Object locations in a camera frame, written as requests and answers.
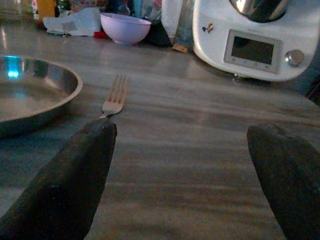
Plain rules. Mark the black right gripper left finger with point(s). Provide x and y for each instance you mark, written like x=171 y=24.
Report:
x=67 y=180

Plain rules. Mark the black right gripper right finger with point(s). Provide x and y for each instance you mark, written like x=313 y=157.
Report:
x=290 y=175

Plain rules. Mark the silver metal fork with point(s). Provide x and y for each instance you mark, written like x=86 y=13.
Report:
x=115 y=100

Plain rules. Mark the round steel plate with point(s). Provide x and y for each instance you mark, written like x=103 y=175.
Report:
x=30 y=92

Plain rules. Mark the white kitchen cooking machine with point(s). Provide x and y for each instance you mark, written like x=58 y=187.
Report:
x=252 y=47

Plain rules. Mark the small red lid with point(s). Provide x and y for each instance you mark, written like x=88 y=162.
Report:
x=100 y=34

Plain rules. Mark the lilac plastic bowl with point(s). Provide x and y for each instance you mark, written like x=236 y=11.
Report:
x=125 y=28

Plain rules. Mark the small orange packet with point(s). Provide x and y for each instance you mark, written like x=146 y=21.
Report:
x=180 y=48

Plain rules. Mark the steel mixing bowl of machine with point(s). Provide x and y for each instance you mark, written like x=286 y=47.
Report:
x=260 y=8

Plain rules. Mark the orange container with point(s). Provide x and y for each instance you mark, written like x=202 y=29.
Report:
x=45 y=10

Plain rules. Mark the white plastic tube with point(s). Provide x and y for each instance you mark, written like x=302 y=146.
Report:
x=171 y=17

